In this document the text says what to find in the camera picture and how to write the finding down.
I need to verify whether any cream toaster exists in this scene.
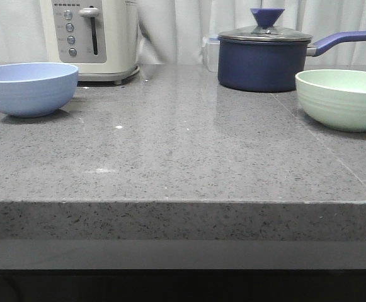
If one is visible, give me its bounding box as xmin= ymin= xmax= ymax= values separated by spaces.
xmin=40 ymin=0 xmax=139 ymax=85

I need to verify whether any white curtain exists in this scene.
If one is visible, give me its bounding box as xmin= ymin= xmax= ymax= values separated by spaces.
xmin=0 ymin=1 xmax=366 ymax=64

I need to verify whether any dark blue saucepan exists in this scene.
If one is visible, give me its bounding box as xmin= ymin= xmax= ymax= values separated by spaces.
xmin=217 ymin=31 xmax=366 ymax=92

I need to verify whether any glass pot lid blue knob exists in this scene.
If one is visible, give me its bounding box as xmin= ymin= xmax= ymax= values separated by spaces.
xmin=218 ymin=8 xmax=312 ymax=42

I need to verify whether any green bowl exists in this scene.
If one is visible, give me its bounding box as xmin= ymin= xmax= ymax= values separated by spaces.
xmin=295 ymin=69 xmax=366 ymax=132

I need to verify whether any blue bowl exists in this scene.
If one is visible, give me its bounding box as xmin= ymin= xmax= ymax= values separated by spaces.
xmin=0 ymin=62 xmax=79 ymax=118

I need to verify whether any clear plastic container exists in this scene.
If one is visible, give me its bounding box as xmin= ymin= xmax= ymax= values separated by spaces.
xmin=202 ymin=34 xmax=219 ymax=72

